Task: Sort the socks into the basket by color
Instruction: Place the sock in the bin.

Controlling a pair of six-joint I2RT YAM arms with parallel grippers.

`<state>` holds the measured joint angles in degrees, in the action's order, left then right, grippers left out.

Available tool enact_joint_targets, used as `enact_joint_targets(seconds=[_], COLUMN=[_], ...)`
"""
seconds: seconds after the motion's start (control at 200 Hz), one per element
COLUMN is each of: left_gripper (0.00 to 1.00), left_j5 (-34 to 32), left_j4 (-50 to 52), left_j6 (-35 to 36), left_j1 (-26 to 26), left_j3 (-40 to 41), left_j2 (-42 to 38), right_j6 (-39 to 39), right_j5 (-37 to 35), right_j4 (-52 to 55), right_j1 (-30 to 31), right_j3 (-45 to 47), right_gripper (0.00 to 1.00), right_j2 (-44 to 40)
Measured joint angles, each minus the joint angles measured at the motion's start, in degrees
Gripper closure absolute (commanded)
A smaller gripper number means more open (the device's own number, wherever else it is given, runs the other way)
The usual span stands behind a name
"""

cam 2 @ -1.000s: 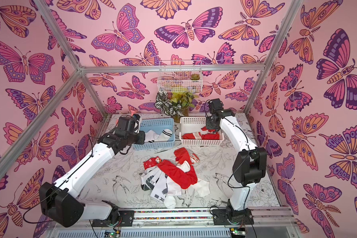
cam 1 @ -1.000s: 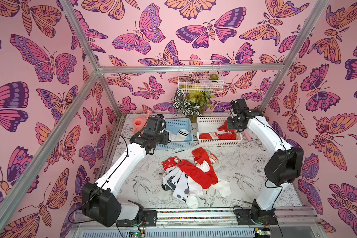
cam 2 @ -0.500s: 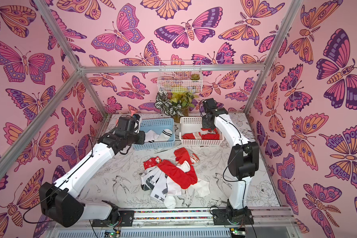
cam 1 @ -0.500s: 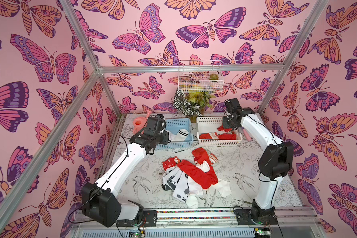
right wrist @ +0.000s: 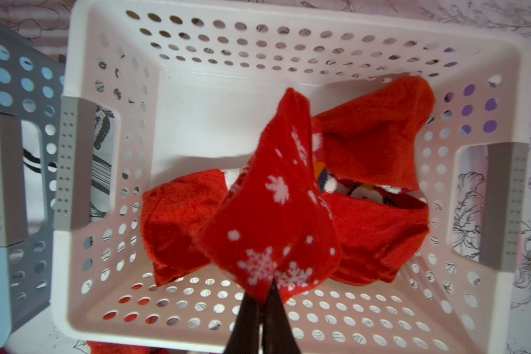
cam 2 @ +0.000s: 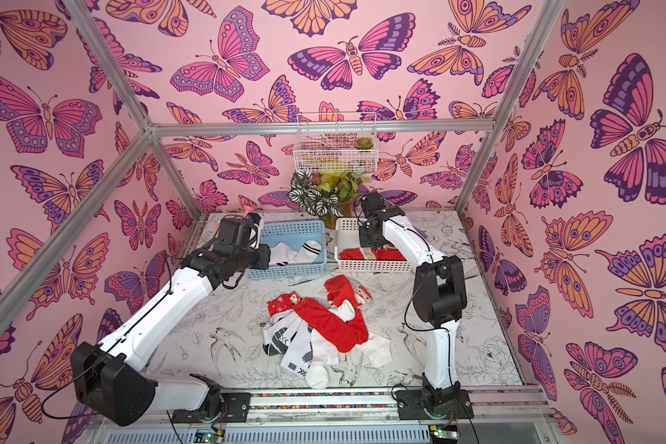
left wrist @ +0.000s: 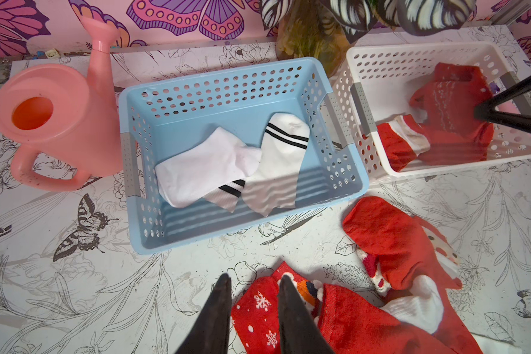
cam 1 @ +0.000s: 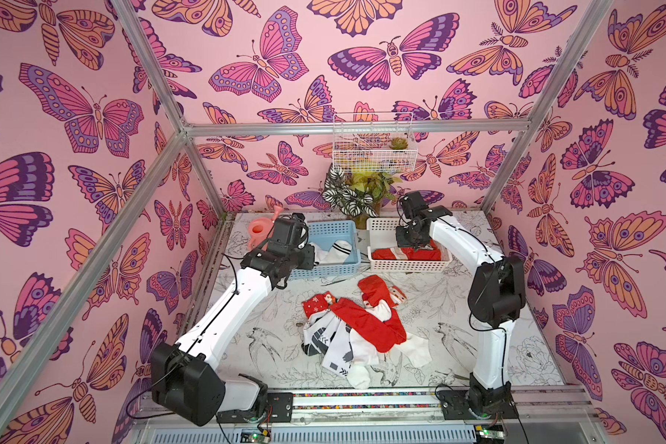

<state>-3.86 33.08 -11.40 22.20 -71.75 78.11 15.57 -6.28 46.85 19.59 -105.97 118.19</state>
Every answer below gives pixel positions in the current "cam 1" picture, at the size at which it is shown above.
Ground white wire wall basket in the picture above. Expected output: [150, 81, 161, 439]
[330, 113, 418, 175]

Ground red snowflake sock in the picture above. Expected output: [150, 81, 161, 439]
[302, 292, 338, 319]

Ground potted green leafy plant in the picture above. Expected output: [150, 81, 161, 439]
[322, 165, 401, 229]

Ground plain white sock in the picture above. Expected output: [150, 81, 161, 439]
[346, 307, 432, 390]

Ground white plastic basket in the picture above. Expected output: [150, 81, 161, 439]
[366, 218, 452, 273]

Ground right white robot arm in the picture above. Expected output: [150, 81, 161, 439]
[396, 192, 527, 418]

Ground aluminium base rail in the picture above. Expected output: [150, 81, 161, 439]
[128, 386, 611, 443]

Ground pink watering can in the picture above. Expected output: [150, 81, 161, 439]
[247, 205, 283, 250]

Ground light blue plastic basket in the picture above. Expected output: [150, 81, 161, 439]
[290, 220, 361, 280]

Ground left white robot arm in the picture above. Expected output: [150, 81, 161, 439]
[150, 213, 316, 427]

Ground small succulent in basket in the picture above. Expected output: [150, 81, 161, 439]
[390, 137, 409, 151]

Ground white sock black stripes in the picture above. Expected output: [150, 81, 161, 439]
[329, 240, 353, 265]

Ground white sock chevron pattern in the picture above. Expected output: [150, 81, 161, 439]
[302, 311, 353, 377]

